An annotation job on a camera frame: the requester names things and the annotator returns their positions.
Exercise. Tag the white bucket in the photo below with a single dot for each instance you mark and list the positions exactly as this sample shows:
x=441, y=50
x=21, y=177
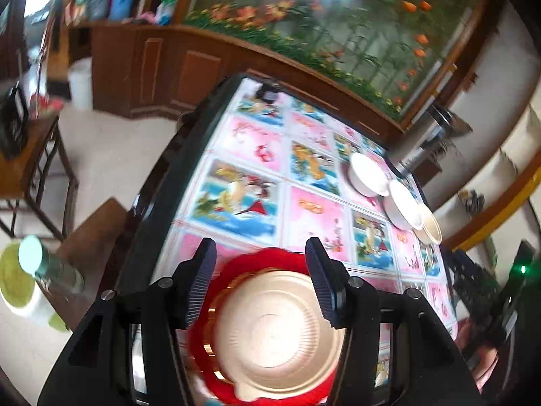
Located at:
x=80, y=82

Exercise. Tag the green plastic bottle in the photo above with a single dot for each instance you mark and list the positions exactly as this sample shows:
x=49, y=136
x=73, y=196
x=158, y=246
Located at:
x=167, y=4

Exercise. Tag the stainless steel thermos jug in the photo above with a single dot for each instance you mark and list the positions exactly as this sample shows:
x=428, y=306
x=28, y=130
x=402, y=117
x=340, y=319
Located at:
x=422, y=148

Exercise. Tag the white tub green lid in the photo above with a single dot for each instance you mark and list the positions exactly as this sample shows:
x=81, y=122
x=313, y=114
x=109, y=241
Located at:
x=17, y=294

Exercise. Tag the large white bowl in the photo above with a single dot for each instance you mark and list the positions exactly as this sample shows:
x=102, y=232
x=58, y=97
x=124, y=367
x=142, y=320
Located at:
x=401, y=205

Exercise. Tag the wooden side chair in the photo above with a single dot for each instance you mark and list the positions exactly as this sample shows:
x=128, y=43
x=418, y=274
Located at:
x=34, y=169

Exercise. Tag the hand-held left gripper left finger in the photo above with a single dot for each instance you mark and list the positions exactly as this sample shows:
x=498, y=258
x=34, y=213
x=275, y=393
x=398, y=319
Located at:
x=200, y=279

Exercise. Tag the person's right hand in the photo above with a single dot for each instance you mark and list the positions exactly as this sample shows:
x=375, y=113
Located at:
x=479, y=359

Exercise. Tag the mint capped bottle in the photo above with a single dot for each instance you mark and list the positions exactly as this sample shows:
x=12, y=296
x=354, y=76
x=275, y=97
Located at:
x=55, y=270

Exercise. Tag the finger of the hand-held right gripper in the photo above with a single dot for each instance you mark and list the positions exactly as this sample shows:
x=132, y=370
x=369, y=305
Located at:
x=467, y=275

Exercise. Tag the glass artificial flower display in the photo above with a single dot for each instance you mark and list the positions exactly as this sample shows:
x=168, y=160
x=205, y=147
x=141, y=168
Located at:
x=338, y=21

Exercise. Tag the beige plastic bowl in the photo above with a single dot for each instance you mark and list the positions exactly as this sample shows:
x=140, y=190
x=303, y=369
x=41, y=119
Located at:
x=432, y=228
x=270, y=338

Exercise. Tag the wooden cabinet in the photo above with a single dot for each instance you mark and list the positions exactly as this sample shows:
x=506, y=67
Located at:
x=169, y=72

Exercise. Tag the black kettle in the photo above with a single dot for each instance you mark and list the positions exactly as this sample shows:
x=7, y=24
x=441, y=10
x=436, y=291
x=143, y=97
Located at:
x=12, y=122

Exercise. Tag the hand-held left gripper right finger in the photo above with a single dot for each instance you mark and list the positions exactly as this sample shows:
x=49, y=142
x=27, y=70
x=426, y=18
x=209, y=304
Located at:
x=321, y=283

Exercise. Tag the wooden stool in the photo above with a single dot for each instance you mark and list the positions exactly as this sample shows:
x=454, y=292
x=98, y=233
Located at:
x=97, y=228

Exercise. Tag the red and gold plate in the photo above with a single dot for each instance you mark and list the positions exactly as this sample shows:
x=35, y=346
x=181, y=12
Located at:
x=198, y=346

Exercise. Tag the printed fruit pattern tablecloth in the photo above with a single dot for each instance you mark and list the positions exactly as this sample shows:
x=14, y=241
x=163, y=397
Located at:
x=253, y=203

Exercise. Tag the small white bowl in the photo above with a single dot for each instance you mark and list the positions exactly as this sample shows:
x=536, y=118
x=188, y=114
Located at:
x=367, y=173

